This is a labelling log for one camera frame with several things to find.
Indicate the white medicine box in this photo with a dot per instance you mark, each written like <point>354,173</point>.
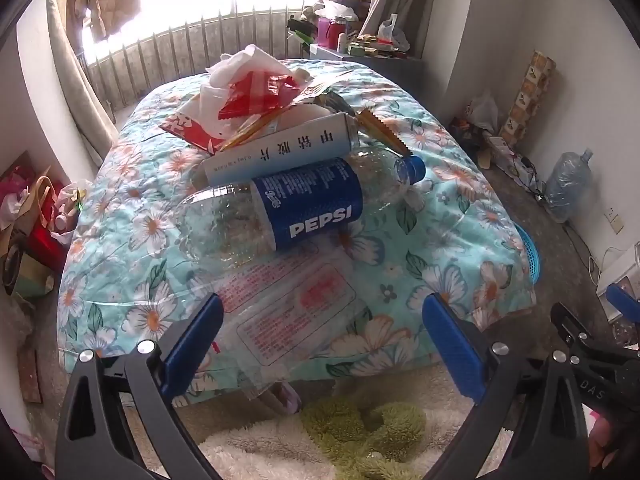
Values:
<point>280,147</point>

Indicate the wooden board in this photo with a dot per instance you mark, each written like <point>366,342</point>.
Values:
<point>30,375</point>

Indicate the red snack wrapper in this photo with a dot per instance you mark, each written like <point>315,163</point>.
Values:
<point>270,90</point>

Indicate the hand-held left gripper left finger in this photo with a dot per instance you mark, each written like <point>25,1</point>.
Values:
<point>195,345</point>

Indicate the gold serrated wrapper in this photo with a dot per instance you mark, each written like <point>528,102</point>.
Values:
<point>385,132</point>

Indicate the pile of clothes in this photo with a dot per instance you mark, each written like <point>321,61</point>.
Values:
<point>340,0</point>

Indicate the beige curtain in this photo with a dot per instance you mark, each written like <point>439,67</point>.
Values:
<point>75,85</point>

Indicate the person's right hand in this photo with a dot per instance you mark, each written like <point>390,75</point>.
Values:
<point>604,442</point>

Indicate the pink slipper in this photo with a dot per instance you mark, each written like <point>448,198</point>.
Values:
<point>287,397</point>

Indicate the floral turquoise blanket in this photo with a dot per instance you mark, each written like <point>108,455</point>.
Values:
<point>150,225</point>

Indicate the clear plastic bottle blue label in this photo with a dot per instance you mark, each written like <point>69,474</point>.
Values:
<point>310,205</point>

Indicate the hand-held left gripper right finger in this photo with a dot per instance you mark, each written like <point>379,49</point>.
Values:
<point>455,350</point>

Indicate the white plastic bag red print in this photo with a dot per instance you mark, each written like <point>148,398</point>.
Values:
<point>392,32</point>

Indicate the metal window railing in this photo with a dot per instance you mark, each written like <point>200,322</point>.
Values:
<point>175,55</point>

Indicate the dark snack wrapper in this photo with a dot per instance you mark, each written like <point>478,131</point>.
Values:
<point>337,102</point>

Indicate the long patterned box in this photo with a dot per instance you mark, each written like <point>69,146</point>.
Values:
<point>527,95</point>

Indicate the white power strip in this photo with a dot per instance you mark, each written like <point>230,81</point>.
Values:
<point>505,152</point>

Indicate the white paper tissue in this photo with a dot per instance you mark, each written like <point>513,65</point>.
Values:
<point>302,76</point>

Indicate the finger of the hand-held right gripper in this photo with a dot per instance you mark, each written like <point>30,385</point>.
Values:
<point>622,302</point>
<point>567,322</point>

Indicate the clear plastic bag red print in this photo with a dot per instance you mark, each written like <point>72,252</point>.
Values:
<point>285,310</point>

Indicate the blue plastic basket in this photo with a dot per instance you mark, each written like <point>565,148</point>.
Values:
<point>530,257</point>

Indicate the white and green shaggy rug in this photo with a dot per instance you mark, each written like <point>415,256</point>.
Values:
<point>250,450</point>

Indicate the large blue water jug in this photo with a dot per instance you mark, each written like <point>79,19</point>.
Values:
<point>567,185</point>

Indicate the wall outlet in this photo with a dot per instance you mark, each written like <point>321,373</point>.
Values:
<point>615,221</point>

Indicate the green paper bag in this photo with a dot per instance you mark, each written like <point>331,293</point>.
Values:
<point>32,275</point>

